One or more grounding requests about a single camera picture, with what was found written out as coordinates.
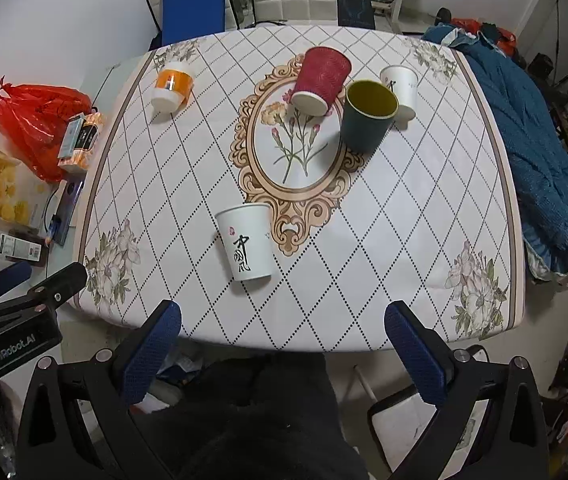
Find red ribbed paper cup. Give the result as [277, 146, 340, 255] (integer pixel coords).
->
[291, 46, 353, 116]

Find small white paper cup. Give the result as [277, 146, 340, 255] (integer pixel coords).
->
[380, 64, 419, 122]

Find red plastic bag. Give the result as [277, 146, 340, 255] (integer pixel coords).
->
[0, 77, 94, 183]

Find orange packet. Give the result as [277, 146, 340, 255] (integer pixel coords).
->
[58, 112, 107, 173]

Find dark blue flat device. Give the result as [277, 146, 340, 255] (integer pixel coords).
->
[44, 178, 85, 247]

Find floral printed tablecloth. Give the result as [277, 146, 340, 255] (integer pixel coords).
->
[75, 24, 527, 352]

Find blue flat cushion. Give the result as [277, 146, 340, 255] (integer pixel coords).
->
[161, 0, 227, 47]

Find red cloth bundle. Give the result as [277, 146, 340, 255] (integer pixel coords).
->
[451, 18, 517, 45]

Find blue knitted blanket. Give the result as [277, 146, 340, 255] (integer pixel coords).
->
[422, 25, 568, 287]

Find orange and white cup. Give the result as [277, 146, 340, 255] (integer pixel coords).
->
[151, 61, 194, 112]

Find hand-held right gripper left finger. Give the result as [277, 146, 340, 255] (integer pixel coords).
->
[14, 300, 185, 480]

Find dark green cup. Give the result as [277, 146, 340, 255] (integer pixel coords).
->
[340, 80, 399, 154]

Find white and teal box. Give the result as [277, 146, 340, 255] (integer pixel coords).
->
[59, 115, 85, 159]

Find person's dark pants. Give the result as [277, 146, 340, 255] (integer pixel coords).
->
[129, 352, 371, 480]

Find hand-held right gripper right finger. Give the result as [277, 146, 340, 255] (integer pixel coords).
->
[384, 301, 552, 480]

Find white cup with black calligraphy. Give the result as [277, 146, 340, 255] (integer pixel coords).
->
[215, 203, 273, 282]

